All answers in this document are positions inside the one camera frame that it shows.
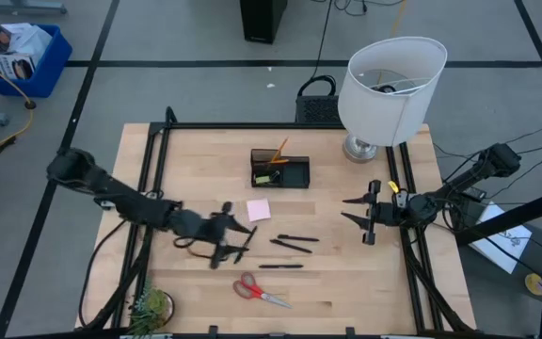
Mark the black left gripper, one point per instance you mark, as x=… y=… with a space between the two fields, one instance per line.
x=196 y=226

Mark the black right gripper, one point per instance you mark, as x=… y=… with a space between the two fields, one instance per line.
x=388 y=212

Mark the yellow block eraser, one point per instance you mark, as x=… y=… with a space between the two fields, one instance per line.
x=262 y=179

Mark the large black binder clip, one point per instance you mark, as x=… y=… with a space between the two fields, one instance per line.
x=275 y=176

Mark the orange pencil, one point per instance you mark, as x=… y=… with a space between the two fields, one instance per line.
x=278 y=161
x=279 y=150

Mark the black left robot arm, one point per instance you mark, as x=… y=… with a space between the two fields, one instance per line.
x=125 y=202

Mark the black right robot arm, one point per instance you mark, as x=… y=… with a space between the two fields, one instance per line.
x=464 y=179

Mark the black mesh desk organizer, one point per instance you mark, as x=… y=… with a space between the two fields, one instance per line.
x=294 y=174

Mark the pink sticky note pad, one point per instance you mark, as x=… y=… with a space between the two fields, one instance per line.
x=258 y=210

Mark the yellow tape tag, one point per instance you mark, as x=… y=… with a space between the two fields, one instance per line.
x=393 y=187

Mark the black mesh computer box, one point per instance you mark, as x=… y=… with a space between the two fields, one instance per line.
x=318 y=110

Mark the small green potted plant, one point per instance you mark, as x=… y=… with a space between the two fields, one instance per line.
x=151 y=308

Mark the black power adapter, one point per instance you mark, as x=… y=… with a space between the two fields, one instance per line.
x=473 y=193

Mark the white shade metal table lamp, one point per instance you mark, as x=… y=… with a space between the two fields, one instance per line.
x=388 y=94

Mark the white paper sheet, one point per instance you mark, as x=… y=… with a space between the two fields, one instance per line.
x=506 y=240

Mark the black diagonal beam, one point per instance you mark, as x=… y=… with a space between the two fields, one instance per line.
x=515 y=216

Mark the round yellow blue sticker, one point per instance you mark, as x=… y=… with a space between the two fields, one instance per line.
x=537 y=284

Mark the black speaker tower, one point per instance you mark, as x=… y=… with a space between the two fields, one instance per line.
x=261 y=19

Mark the blue plastic bin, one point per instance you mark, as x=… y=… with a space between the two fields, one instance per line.
x=50 y=70

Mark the white printed cardboard box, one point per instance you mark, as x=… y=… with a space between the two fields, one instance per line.
x=2 y=37
x=14 y=67

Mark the black metal table frame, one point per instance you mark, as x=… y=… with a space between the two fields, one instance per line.
x=252 y=125

